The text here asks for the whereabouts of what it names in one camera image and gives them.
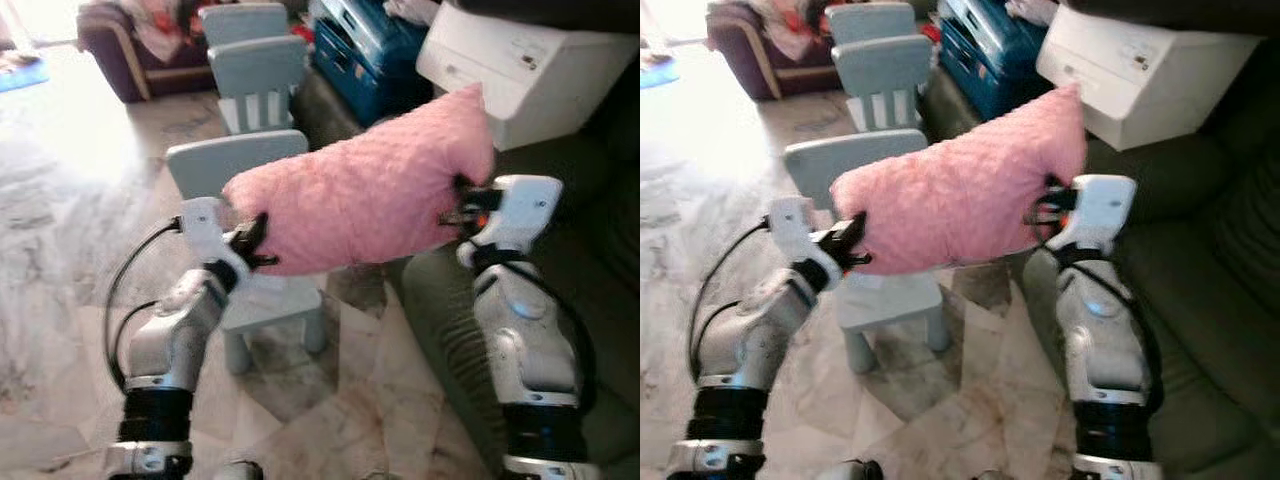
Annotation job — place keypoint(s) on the pink textured pillow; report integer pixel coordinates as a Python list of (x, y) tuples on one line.
[(370, 190), (960, 190)]

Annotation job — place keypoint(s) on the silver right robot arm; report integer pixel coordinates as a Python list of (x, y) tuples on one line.
[(1100, 340), (525, 340)]

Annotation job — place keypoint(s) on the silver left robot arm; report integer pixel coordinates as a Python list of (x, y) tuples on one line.
[(175, 340), (750, 340)]

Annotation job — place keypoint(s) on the dark green leather sofa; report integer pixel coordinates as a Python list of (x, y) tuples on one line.
[(610, 300), (1220, 300)]

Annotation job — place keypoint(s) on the light blue plastic chair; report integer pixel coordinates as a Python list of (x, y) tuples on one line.
[(225, 160), (882, 65), (258, 65), (835, 160), (245, 22), (870, 22)]

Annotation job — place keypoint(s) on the white plastic box appliance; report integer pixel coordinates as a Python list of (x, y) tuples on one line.
[(1150, 85), (540, 80)]

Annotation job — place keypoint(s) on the blue hard suitcase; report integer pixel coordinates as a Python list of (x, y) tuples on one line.
[(365, 65), (990, 60)]

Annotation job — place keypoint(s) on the white crumpled bag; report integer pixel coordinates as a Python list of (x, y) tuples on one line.
[(1030, 10), (412, 10)]

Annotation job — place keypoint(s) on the red cloth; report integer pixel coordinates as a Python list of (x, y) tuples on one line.
[(928, 35), (300, 35)]

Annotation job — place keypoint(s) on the purple armchair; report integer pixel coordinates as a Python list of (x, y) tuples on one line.
[(735, 55), (110, 60)]

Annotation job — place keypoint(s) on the grey robot left foot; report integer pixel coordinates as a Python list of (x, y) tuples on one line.
[(852, 472)]

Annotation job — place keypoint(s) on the pile of mixed clothes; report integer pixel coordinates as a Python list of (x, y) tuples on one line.
[(165, 25), (790, 25)]

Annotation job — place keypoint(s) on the blue floor mat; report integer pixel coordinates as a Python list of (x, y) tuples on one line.
[(22, 75), (652, 72)]

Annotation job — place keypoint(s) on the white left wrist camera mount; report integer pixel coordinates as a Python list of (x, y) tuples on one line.
[(795, 225), (205, 225)]

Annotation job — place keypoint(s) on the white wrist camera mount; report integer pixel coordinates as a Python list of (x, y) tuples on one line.
[(795, 225), (525, 210), (205, 225), (1105, 210)]

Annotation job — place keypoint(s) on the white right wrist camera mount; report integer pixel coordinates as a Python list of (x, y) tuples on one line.
[(525, 210), (1105, 210)]

